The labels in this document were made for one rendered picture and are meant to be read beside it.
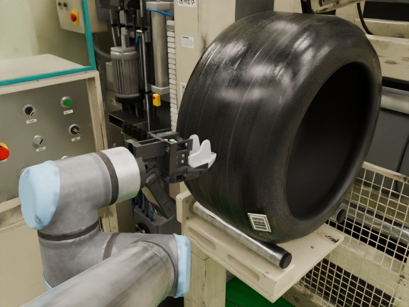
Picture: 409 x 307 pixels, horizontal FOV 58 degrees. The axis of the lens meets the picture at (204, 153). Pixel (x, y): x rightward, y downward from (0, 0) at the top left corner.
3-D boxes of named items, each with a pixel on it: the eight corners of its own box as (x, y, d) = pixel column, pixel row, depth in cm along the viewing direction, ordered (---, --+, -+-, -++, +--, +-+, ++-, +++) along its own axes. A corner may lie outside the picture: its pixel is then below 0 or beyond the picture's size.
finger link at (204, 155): (227, 137, 74) (193, 146, 68) (224, 164, 76) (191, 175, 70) (216, 133, 76) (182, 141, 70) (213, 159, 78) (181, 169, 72)
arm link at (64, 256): (105, 312, 55) (97, 237, 52) (34, 307, 57) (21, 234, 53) (126, 276, 64) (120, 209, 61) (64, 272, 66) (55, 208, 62)
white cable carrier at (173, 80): (172, 162, 130) (166, 20, 109) (183, 158, 133) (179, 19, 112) (180, 167, 127) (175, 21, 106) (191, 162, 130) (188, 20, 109)
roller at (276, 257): (187, 209, 114) (193, 196, 114) (196, 212, 117) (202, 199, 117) (279, 269, 91) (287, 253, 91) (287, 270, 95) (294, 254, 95)
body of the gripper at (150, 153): (197, 138, 67) (142, 151, 59) (193, 181, 70) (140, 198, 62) (171, 127, 72) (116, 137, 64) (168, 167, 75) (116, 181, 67)
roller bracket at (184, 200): (176, 221, 116) (175, 195, 112) (257, 178, 140) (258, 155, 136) (182, 226, 114) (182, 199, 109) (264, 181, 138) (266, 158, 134)
